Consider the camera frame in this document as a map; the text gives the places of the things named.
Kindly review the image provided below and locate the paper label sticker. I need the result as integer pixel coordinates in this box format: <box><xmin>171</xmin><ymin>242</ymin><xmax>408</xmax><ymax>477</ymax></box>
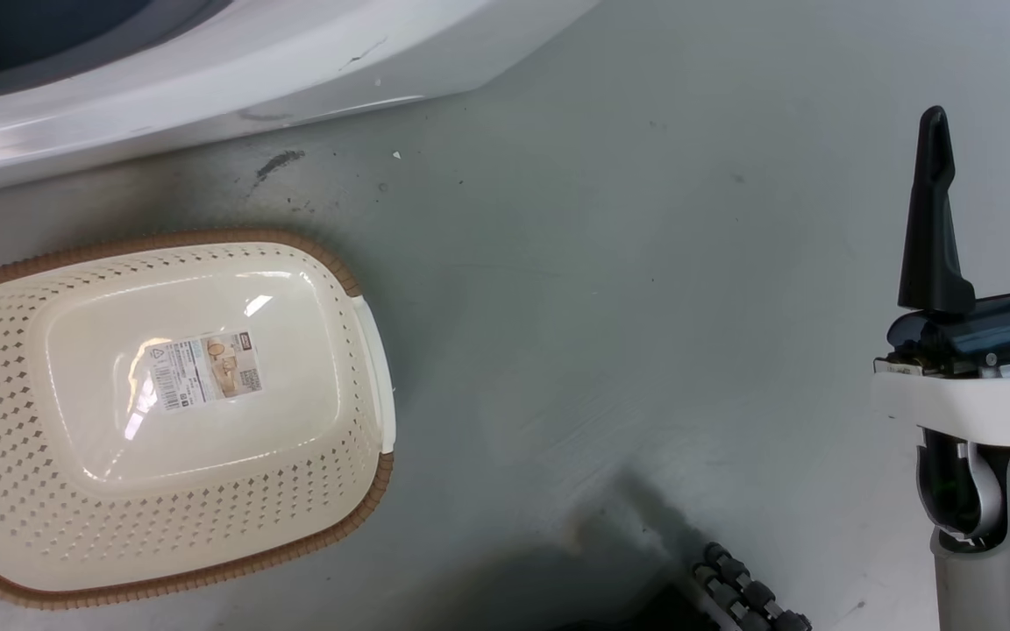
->
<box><xmin>146</xmin><ymin>331</ymin><xmax>264</xmax><ymax>413</ymax></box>

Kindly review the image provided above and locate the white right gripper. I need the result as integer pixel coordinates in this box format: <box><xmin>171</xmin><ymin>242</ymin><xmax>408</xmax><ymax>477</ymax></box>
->
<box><xmin>871</xmin><ymin>93</ymin><xmax>1010</xmax><ymax>450</ymax></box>

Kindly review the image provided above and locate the white washing machine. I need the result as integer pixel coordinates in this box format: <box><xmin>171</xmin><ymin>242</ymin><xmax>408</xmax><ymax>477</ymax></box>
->
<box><xmin>0</xmin><ymin>0</ymin><xmax>601</xmax><ymax>199</ymax></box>

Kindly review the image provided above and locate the cream perforated laundry basket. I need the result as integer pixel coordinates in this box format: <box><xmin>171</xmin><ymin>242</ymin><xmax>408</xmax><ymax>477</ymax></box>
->
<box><xmin>0</xmin><ymin>230</ymin><xmax>397</xmax><ymax>611</ymax></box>

